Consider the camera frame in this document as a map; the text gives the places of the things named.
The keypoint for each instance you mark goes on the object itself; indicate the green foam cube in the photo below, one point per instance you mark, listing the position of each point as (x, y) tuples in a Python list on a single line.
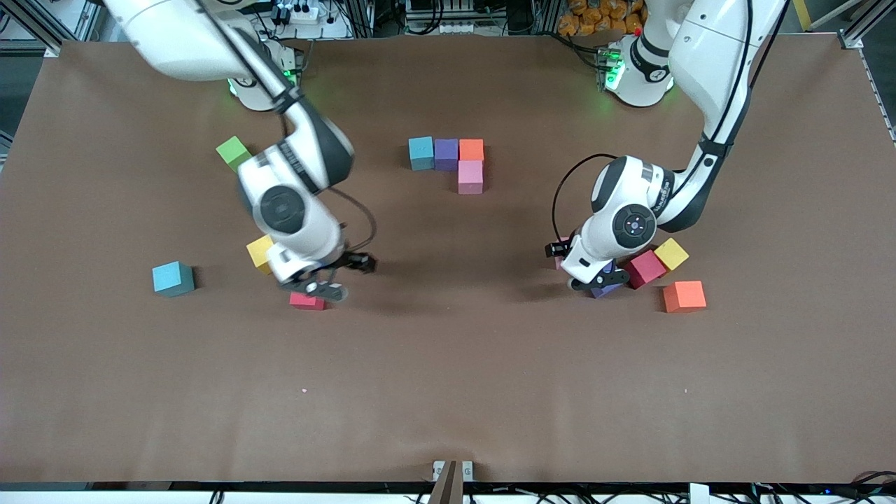
[(229, 150)]

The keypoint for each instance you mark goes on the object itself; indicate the yellow foam cube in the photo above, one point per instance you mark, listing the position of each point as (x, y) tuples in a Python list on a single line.
[(257, 253), (671, 254)]

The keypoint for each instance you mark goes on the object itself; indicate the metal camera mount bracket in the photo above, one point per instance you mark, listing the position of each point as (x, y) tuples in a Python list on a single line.
[(451, 483)]

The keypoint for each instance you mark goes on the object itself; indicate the paper table cover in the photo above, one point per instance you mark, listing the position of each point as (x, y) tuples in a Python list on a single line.
[(448, 364)]

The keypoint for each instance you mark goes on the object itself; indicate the aluminium frame profile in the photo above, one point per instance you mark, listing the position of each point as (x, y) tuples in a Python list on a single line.
[(864, 24), (31, 26)]

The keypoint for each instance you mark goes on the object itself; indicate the bag of orange items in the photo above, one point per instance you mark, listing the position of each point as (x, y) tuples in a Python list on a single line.
[(595, 17)]

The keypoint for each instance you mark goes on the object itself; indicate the pink foam cube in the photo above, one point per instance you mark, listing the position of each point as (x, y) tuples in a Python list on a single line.
[(470, 178), (560, 264)]

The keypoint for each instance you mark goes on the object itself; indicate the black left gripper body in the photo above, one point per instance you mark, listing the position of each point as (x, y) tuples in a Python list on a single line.
[(560, 249)]

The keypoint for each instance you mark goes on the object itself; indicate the red foam cube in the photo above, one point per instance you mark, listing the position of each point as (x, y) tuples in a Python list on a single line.
[(305, 303), (645, 269)]

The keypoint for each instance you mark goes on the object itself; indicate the purple foam cube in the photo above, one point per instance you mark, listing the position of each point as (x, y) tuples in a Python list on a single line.
[(603, 292), (446, 155)]

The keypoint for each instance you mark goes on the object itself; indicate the white power strip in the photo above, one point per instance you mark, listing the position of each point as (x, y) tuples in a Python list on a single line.
[(301, 12)]

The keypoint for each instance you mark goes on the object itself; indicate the light blue foam cube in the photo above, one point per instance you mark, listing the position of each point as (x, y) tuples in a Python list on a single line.
[(421, 153), (173, 278)]

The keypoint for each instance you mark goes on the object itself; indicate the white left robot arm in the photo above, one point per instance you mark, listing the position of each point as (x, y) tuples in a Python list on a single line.
[(714, 56)]

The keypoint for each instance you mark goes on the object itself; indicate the orange foam cube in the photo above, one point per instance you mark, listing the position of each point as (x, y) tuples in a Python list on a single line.
[(471, 150), (684, 296)]

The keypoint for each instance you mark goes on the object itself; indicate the small white box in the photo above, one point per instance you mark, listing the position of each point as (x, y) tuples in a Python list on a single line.
[(698, 494)]

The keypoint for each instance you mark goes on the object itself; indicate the electronics rack unit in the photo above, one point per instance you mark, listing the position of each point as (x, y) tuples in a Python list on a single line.
[(441, 17)]

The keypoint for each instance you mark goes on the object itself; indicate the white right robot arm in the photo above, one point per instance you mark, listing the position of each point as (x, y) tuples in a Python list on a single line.
[(308, 231)]

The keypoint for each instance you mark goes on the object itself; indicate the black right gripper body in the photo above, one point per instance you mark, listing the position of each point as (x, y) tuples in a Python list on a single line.
[(355, 262)]

